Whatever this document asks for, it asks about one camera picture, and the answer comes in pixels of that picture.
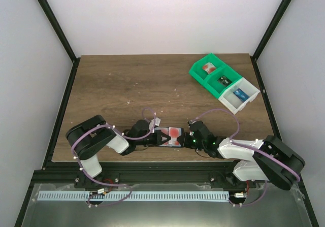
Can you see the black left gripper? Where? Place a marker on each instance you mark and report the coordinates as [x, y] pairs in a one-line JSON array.
[[156, 138]]

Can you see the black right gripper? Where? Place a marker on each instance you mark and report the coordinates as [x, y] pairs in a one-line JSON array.
[[189, 139]]

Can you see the black leather card holder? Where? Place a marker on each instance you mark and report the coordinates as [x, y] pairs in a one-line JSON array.
[[167, 136]]

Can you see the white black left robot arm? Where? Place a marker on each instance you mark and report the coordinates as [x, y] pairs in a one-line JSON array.
[[89, 137]]

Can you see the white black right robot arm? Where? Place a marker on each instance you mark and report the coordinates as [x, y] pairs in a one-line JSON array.
[[262, 160]]

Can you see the dark green card in bin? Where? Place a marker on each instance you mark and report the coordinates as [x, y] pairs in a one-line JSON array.
[[224, 80]]

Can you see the blue card in bin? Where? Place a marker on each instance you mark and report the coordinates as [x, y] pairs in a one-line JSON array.
[[241, 95]]

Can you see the red white card in bin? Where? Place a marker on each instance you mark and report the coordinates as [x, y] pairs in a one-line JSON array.
[[209, 67]]

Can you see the green plastic bin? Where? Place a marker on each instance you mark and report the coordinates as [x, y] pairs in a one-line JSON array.
[[199, 74], [216, 88]]

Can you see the white plastic bin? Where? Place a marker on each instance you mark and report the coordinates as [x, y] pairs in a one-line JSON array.
[[231, 102]]

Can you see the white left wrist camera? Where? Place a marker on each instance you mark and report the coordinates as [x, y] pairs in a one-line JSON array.
[[154, 123]]

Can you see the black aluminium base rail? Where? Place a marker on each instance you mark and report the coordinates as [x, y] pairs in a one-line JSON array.
[[214, 173]]

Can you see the white slotted cable duct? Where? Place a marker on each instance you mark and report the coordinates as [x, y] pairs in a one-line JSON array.
[[136, 196]]

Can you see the black frame post left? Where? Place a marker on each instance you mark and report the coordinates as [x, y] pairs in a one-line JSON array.
[[57, 28]]

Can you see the black frame post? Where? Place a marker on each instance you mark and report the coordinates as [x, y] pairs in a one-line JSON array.
[[57, 28], [271, 27]]

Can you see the black frame post right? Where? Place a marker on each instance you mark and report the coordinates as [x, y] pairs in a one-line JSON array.
[[271, 27]]

